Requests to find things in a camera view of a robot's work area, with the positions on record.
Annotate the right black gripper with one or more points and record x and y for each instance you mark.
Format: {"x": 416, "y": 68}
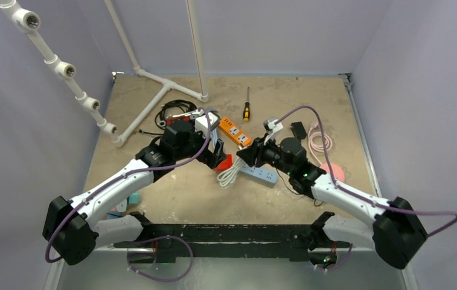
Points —
{"x": 255, "y": 148}

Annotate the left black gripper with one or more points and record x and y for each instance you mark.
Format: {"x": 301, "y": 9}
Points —
{"x": 212, "y": 159}

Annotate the red cube socket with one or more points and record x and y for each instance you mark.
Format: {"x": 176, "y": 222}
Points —
{"x": 225, "y": 164}

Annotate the light blue power strip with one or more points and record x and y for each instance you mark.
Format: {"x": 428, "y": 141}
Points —
{"x": 261, "y": 174}

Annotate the orange power strip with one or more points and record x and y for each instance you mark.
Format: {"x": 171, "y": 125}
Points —
{"x": 234, "y": 133}

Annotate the black power adapter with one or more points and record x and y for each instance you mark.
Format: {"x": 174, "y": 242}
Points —
{"x": 298, "y": 130}

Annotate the teal small block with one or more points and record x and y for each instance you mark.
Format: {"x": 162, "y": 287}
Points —
{"x": 133, "y": 199}

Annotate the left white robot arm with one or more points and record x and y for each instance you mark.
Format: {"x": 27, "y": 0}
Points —
{"x": 75, "y": 227}

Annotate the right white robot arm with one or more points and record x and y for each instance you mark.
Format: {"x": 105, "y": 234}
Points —
{"x": 390, "y": 228}

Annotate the yellow black screwdriver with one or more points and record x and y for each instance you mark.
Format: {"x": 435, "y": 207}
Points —
{"x": 247, "y": 112}

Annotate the pink round disc charger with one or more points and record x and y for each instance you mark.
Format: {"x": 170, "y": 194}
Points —
{"x": 334, "y": 170}

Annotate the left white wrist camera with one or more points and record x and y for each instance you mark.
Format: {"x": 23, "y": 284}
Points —
{"x": 207, "y": 124}

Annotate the red handled adjustable wrench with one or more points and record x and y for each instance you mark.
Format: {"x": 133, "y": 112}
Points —
{"x": 191, "y": 115}

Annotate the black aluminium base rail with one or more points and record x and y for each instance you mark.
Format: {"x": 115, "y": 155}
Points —
{"x": 293, "y": 242}

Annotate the white PVC pipe frame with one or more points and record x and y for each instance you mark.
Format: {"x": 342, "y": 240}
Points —
{"x": 69, "y": 63}

